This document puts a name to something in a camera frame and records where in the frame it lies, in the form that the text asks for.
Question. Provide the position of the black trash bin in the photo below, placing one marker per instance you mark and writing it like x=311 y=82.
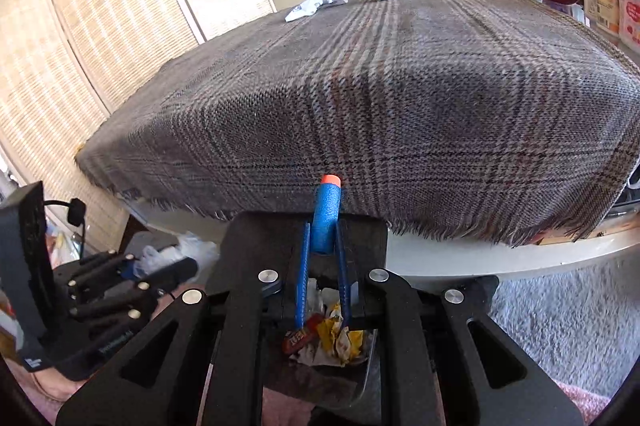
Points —
x=260 y=236

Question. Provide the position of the red snack wrapper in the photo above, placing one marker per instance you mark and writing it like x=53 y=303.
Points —
x=297 y=336

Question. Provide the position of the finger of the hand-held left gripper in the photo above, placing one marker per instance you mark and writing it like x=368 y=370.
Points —
x=100 y=267
x=170 y=276

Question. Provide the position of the blue foam dart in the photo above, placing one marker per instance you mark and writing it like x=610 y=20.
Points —
x=326 y=216

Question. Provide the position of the woven folding screen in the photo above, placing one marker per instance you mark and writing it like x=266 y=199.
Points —
x=100 y=6

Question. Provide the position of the clear plastic wrapper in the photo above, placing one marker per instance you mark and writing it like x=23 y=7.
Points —
x=332 y=0

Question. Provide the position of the brown plaid tablecloth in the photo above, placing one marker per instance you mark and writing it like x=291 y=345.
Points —
x=400 y=106

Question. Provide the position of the person's left forearm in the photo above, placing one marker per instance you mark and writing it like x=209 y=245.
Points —
x=45 y=387

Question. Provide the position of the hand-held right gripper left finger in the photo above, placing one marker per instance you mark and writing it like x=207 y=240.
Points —
x=301 y=278

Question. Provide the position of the white plastic bag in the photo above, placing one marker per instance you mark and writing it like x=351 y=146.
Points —
x=195 y=246

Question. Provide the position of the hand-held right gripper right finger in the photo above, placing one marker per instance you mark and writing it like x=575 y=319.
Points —
x=343 y=278

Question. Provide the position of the pink fuzzy cloth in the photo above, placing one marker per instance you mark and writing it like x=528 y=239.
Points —
x=580 y=403

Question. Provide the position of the yellow wrapper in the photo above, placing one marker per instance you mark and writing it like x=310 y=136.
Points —
x=340 y=336

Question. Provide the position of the grey shaggy rug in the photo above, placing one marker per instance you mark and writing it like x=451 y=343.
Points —
x=560 y=321

